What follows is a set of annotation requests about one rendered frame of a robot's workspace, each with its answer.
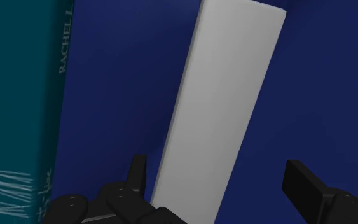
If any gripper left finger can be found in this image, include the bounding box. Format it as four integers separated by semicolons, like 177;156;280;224
42;154;188;224

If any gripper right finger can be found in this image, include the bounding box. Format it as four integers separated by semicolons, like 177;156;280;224
281;159;358;224

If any dark blue furniture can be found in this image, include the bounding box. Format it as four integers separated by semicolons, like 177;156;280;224
50;0;358;224

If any white rectangular box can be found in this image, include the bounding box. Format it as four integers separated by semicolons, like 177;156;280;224
149;0;287;224

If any teal book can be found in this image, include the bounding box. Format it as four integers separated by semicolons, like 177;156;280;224
0;0;76;224

